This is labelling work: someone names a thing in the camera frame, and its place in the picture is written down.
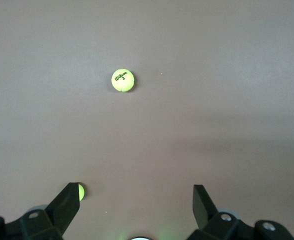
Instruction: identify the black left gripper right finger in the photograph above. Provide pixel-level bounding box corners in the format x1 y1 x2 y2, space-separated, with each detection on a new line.
188 184 294 240

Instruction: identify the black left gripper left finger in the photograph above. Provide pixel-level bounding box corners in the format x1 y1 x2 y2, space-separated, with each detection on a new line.
0 182 82 240

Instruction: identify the yellow-green tennis ball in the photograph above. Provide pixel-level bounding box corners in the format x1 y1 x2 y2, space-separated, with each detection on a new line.
78 183 86 202
111 68 137 93

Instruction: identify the brown table mat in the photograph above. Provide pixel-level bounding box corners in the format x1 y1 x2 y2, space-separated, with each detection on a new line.
0 0 294 240

